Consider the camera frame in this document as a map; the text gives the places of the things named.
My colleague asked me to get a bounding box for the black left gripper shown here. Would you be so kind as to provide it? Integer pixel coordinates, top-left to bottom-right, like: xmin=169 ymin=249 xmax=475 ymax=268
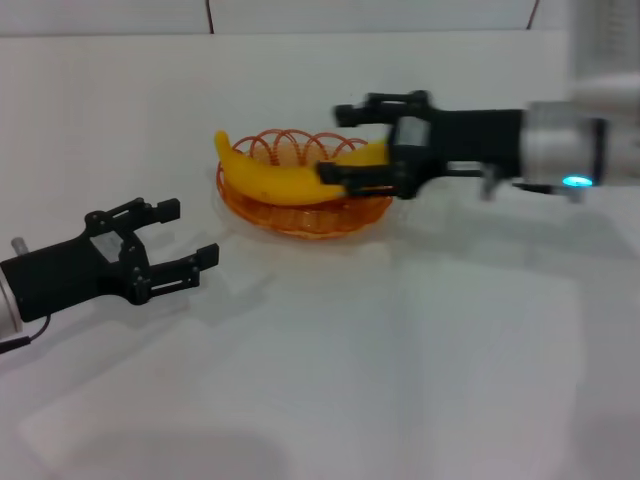
xmin=0 ymin=197 xmax=222 ymax=324

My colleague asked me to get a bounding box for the yellow banana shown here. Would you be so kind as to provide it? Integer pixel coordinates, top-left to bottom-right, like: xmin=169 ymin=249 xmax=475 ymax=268
xmin=214 ymin=129 xmax=393 ymax=207

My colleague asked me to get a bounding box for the grey right wrist fitting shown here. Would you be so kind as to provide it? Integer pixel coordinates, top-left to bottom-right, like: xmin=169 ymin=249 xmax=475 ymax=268
xmin=478 ymin=166 xmax=503 ymax=202

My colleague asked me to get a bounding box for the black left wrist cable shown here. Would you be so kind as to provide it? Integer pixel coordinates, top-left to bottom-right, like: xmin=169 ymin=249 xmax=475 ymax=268
xmin=0 ymin=316 xmax=52 ymax=355

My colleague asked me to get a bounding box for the orange wire basket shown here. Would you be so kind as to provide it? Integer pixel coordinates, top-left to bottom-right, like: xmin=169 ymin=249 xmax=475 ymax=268
xmin=215 ymin=128 xmax=394 ymax=241

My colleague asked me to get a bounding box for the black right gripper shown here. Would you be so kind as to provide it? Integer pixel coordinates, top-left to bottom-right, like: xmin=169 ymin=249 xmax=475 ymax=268
xmin=316 ymin=90 xmax=527 ymax=202

